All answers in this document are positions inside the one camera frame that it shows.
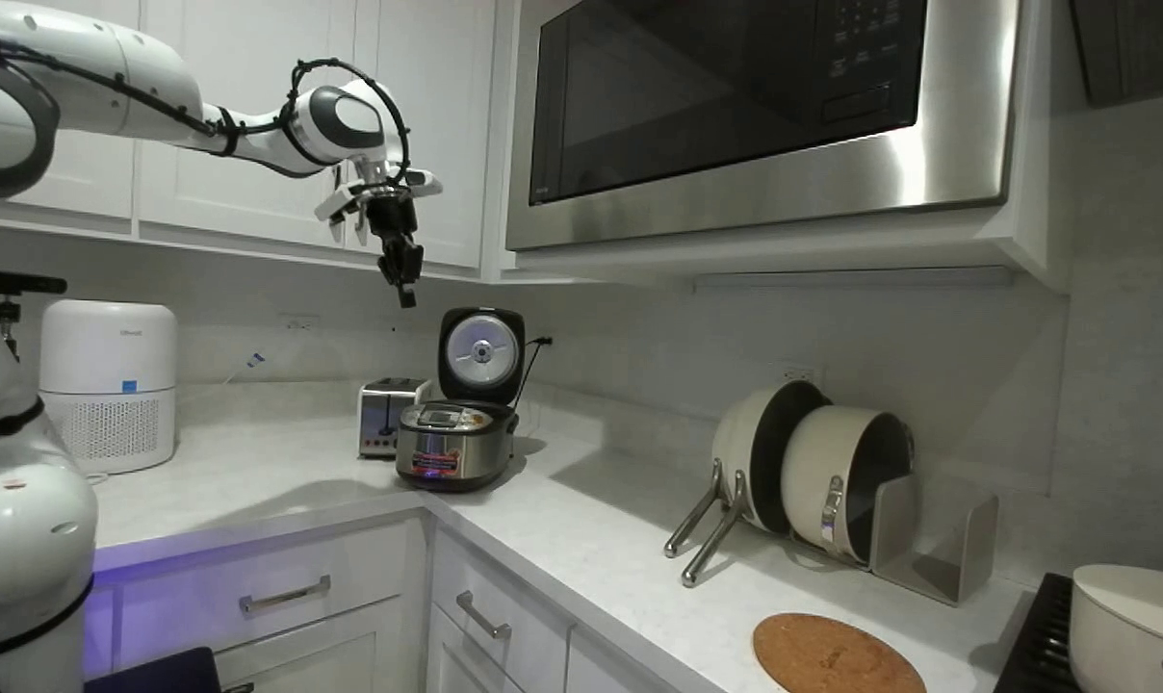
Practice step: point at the cream saucepan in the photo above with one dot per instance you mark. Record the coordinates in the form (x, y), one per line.
(826, 496)

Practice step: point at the dark range hood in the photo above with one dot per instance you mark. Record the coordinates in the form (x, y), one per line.
(1135, 45)

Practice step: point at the round cork trivet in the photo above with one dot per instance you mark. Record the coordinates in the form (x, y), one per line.
(837, 655)

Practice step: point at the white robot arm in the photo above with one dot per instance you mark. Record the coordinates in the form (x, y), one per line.
(94, 80)

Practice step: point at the stainless steel rice cooker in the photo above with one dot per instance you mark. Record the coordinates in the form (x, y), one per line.
(461, 437)

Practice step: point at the grey metal pan rack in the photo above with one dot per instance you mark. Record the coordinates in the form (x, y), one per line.
(952, 541)

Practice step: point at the white pot with lid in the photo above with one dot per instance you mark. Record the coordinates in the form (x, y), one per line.
(1135, 629)

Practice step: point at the cream frying pan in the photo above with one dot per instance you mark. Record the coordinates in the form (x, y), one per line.
(741, 455)

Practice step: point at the stainless steel microwave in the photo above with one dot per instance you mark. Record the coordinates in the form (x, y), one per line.
(759, 116)

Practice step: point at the stainless steel oven range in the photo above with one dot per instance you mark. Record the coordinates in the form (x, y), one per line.
(1039, 641)

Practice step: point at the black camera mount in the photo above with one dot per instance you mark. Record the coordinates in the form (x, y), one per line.
(11, 303)

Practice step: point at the wide white drawer front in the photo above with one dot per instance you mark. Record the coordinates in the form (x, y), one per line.
(260, 589)

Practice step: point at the white air purifier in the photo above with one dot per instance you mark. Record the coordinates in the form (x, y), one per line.
(105, 387)

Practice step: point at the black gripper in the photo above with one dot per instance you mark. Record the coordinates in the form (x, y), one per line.
(396, 233)

